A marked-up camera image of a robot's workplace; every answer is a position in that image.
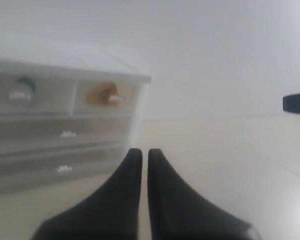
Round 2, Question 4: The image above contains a yellow sponge wedge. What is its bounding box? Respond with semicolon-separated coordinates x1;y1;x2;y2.
86;82;119;106

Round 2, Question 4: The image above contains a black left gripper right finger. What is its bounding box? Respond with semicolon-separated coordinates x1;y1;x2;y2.
147;148;261;240

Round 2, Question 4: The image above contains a clear bottom wide drawer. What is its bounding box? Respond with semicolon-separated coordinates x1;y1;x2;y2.
0;145;127;195

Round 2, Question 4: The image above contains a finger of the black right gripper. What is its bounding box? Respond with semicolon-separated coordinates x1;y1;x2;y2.
282;93;300;114

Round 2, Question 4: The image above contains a clear wide drawer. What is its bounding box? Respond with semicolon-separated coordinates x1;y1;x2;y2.
0;145;127;195
0;115;134;155

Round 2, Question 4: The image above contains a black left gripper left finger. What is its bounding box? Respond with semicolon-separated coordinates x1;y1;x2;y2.
32;148;143;240

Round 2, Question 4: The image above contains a white plastic drawer cabinet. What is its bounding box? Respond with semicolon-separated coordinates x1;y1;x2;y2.
0;40;151;195

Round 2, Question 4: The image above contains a white bottle teal label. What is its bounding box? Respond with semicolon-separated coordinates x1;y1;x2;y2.
8;76;37;106

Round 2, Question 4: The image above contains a clear middle wide drawer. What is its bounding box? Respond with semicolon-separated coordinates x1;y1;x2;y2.
0;115;134;155

